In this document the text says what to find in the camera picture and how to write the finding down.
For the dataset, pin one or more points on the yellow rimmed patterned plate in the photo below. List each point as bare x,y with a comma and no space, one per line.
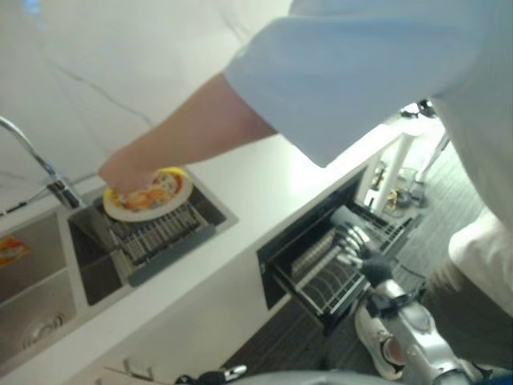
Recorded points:
168,196

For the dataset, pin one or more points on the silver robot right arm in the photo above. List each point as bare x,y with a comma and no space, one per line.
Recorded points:
413,325

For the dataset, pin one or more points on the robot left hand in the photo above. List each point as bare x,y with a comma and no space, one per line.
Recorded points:
224,375

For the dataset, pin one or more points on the person's hand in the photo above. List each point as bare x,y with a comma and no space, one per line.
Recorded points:
124,168

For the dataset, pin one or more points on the round sink drain strainer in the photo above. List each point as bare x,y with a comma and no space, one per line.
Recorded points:
42,331

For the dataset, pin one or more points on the white table leg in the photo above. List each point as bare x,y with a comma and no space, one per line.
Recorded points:
394,172

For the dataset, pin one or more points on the black drawer dishwasher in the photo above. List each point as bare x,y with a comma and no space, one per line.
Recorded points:
296,240

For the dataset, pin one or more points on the stainless steel double sink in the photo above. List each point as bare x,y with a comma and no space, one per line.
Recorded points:
44,260

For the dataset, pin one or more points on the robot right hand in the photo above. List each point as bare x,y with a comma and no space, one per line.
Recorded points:
372,264

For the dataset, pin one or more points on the clear glass jar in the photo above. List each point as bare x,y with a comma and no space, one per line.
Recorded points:
409,184

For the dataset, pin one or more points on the person's forearm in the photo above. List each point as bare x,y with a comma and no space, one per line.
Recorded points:
200,124

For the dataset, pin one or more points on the chrome kitchen faucet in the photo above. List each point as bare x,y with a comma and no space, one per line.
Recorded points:
44,164

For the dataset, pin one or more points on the grey sink drain rack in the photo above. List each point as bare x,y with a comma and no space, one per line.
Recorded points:
160,236

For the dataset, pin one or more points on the person in white shirt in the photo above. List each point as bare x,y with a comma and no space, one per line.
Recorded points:
360,72

